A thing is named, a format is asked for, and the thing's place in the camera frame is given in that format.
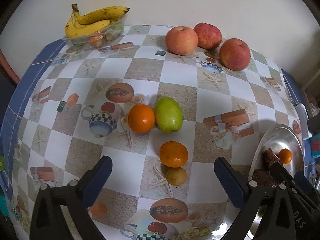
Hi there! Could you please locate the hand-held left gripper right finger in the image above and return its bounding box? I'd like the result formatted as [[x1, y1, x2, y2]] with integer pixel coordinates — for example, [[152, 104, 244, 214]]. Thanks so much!
[[214, 157, 297, 240]]

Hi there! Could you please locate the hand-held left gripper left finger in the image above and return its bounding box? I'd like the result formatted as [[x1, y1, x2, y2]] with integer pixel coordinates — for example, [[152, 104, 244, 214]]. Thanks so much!
[[29, 155, 113, 240]]

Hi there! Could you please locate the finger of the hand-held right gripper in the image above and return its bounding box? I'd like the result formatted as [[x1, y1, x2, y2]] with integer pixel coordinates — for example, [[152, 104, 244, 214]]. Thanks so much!
[[269, 162, 297, 190], [294, 171, 317, 193]]

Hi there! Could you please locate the small orange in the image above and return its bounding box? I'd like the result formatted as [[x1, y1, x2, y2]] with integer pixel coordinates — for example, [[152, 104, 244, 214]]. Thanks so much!
[[278, 149, 293, 165]]

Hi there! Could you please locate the dark brown wrinkled fruit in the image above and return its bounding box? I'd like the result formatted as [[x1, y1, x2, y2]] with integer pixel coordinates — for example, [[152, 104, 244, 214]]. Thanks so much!
[[251, 169, 278, 188], [262, 148, 280, 172]]

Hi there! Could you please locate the round metal plate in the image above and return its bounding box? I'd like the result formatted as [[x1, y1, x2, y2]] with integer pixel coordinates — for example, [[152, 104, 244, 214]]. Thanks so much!
[[220, 124, 305, 240]]

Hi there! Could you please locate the small yellow-green fruit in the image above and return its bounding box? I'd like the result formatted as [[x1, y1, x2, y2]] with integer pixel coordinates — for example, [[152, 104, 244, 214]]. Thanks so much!
[[166, 167, 187, 186]]

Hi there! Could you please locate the medium orange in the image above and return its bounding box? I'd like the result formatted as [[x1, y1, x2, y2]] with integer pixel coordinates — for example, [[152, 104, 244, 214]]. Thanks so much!
[[159, 141, 188, 168]]

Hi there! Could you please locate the large orange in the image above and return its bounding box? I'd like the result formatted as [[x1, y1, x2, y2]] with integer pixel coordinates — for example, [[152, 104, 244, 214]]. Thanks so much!
[[128, 104, 156, 134]]

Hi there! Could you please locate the large green mango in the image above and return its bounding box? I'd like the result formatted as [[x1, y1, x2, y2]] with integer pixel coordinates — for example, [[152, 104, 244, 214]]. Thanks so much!
[[154, 96, 182, 133]]

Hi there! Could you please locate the teal toy box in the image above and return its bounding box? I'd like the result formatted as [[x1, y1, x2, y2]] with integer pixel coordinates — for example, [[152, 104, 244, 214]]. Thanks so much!
[[310, 134, 320, 158]]

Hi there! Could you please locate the white power strip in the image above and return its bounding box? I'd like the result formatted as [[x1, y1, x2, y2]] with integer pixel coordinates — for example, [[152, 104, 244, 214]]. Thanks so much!
[[295, 103, 312, 140]]

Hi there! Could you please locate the black power adapter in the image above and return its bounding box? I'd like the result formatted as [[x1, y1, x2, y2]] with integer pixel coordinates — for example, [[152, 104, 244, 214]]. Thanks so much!
[[307, 116, 320, 133]]

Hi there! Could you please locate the printed checkered tablecloth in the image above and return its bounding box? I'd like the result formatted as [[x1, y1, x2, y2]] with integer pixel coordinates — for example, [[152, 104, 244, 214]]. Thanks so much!
[[0, 24, 315, 240]]

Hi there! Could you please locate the clear plastic food container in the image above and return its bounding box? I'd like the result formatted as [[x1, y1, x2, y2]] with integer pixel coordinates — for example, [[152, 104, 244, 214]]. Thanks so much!
[[62, 17, 125, 48]]

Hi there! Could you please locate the dark red apple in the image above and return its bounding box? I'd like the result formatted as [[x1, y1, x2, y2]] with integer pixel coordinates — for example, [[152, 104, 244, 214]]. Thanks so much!
[[194, 22, 222, 50]]

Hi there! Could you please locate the pale pink apple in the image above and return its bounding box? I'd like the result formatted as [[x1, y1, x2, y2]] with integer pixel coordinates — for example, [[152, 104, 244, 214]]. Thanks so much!
[[165, 26, 199, 55]]

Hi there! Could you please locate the yellow spotted banana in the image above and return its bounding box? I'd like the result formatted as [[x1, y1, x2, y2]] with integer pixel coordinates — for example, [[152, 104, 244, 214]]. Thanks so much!
[[71, 4, 130, 25]]

